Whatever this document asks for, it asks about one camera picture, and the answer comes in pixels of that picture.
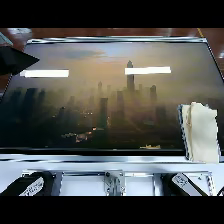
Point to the cream shirt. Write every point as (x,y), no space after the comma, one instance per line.
(201,133)

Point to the blue striped garment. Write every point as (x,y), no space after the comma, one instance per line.
(183,133)

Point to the black garment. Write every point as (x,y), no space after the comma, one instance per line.
(15,60)

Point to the silver frame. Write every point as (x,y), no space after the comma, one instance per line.
(113,170)

